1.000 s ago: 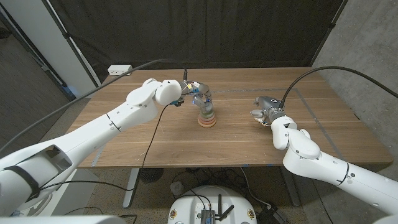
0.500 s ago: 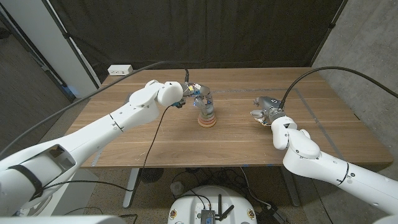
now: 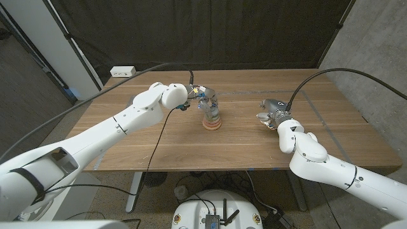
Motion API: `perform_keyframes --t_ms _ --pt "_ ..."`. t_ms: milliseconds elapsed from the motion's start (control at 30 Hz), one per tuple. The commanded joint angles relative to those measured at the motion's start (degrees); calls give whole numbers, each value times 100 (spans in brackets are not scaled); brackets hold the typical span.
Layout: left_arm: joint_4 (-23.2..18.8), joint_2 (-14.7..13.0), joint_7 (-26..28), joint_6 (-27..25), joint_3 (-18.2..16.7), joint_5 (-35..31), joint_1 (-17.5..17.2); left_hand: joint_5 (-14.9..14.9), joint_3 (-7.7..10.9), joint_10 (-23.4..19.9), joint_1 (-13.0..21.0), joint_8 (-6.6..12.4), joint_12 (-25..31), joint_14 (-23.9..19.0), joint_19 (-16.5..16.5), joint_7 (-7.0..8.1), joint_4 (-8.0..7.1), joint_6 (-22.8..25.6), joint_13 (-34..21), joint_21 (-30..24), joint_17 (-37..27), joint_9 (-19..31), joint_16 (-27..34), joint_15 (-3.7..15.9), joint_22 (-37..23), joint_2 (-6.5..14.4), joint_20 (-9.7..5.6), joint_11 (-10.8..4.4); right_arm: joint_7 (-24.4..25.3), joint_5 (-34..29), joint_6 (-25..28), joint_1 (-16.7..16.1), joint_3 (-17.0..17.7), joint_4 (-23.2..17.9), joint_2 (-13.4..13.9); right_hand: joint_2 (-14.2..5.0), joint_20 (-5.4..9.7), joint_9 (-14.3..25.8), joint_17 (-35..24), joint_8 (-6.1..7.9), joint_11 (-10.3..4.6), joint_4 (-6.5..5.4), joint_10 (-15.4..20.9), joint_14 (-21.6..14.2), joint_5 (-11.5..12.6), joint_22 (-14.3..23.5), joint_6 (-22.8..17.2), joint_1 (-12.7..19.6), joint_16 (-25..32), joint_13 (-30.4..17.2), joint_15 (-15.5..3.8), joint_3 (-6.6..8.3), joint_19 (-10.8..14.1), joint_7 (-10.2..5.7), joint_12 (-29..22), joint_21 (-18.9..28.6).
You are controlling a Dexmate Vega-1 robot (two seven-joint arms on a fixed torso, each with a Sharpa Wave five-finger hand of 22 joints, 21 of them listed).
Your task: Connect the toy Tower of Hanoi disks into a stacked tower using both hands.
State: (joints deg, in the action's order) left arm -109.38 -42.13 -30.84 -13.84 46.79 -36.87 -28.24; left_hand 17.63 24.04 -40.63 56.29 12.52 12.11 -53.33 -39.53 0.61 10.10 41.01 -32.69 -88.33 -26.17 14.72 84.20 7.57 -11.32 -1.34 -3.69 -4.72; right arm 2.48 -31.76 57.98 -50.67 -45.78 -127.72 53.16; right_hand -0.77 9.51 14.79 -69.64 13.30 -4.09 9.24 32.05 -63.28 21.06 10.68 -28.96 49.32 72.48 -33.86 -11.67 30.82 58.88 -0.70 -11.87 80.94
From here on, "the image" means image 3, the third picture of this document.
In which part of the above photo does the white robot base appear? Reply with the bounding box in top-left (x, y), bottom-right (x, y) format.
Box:
top-left (171, 190), bottom-right (263, 229)

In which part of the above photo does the white table leg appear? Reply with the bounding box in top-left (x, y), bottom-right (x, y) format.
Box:
top-left (125, 171), bottom-right (144, 214)

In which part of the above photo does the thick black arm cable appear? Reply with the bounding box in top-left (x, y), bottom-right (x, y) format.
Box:
top-left (0, 62), bottom-right (195, 160)
top-left (285, 67), bottom-right (407, 112)

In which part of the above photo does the small dark grey disk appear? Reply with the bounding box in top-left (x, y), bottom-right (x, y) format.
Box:
top-left (206, 106), bottom-right (221, 121)

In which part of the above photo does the black power adapter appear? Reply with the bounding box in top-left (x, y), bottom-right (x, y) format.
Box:
top-left (263, 209), bottom-right (295, 229)

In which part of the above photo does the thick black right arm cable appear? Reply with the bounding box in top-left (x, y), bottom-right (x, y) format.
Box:
top-left (285, 67), bottom-right (407, 112)

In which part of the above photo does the white power strip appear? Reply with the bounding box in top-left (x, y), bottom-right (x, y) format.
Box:
top-left (109, 66), bottom-right (137, 78)

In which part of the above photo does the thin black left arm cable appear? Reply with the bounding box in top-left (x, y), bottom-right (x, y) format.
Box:
top-left (41, 108), bottom-right (177, 197)

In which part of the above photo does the grey table leg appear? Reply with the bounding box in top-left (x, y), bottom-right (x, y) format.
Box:
top-left (287, 176), bottom-right (308, 212)

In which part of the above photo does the round black table foot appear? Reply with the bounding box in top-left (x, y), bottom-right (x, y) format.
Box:
top-left (142, 171), bottom-right (168, 188)

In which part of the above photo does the round grey floor object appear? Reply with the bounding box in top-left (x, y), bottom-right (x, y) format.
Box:
top-left (174, 186), bottom-right (189, 201)

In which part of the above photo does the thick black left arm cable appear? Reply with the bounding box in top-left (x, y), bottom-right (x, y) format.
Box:
top-left (0, 62), bottom-right (195, 160)

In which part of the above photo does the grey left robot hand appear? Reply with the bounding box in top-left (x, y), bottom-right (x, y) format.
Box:
top-left (177, 84), bottom-right (220, 121)

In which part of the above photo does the black backdrop stand pole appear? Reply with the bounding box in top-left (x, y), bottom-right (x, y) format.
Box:
top-left (42, 0), bottom-right (104, 91)
top-left (317, 0), bottom-right (356, 69)

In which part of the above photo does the grey radio box with antennas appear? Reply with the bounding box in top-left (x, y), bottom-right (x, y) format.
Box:
top-left (205, 198), bottom-right (240, 229)

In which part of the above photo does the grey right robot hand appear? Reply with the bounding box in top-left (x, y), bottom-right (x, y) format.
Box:
top-left (256, 99), bottom-right (293, 128)

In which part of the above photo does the black backdrop curtain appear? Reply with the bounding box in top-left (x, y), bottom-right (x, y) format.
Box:
top-left (44, 0), bottom-right (356, 86)

